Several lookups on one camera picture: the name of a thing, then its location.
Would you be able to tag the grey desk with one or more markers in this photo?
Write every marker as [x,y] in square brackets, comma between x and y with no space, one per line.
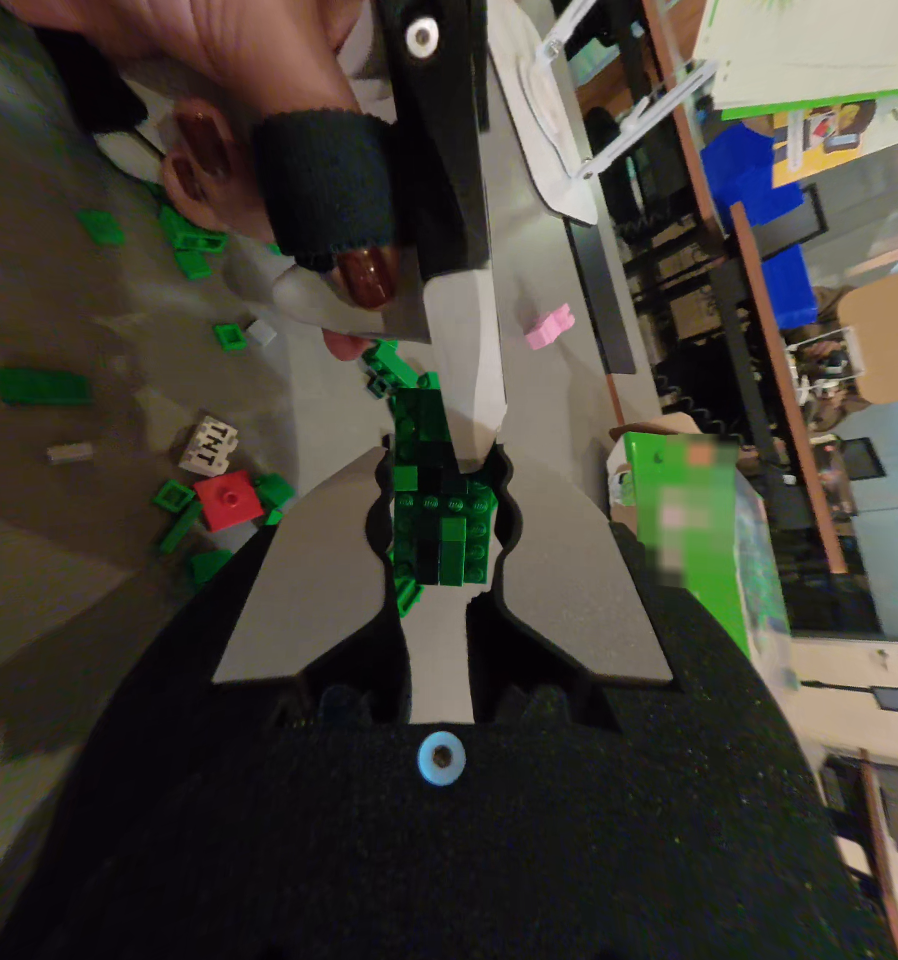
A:
[314,420]

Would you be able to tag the green printed box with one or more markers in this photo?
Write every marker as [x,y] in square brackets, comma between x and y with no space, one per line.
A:
[689,570]

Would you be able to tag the pink toy pig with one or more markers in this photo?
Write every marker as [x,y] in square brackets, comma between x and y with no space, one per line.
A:
[550,328]

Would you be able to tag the brown wooden rail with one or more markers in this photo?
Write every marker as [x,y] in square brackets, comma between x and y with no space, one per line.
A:
[786,375]
[678,97]

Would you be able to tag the brown cardboard sheet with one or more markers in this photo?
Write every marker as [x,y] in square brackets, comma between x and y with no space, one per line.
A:
[888,337]

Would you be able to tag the black flat pad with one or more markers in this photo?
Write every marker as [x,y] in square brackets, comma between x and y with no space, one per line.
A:
[603,300]

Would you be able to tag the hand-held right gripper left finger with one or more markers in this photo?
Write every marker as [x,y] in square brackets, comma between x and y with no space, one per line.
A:
[321,585]

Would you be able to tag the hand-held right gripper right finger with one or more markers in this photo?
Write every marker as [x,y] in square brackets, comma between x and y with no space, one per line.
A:
[569,592]

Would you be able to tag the white printed brick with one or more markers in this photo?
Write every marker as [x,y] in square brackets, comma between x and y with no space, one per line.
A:
[209,446]

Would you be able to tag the red brick with stud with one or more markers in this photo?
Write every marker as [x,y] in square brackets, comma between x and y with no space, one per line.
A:
[228,501]

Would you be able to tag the small grey brick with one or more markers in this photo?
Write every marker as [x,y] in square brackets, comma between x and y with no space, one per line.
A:
[70,453]

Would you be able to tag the white furniture panel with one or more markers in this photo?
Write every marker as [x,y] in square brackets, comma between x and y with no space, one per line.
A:
[846,705]

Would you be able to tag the blue plastic bin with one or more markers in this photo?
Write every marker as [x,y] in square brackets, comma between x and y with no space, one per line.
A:
[790,289]
[749,176]

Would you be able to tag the white metal stand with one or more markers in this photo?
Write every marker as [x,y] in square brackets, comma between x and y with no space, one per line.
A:
[546,112]

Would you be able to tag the long green plate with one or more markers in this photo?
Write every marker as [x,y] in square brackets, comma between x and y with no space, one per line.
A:
[44,386]

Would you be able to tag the green brick build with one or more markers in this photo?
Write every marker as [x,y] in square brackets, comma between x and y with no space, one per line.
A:
[441,517]

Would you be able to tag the pile of green bricks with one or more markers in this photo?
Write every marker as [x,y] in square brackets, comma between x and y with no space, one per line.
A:
[194,241]

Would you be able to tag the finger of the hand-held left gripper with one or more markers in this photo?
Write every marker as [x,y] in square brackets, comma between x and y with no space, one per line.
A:
[468,352]

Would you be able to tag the pale grey brick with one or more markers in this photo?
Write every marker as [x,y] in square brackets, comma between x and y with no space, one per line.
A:
[262,332]

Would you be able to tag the yellow printed box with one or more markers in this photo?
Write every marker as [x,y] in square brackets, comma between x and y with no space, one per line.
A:
[824,142]

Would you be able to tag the person's left hand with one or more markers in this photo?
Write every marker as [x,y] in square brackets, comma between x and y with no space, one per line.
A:
[216,52]

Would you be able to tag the white green printed booklet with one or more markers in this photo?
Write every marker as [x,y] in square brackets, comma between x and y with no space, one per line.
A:
[816,52]

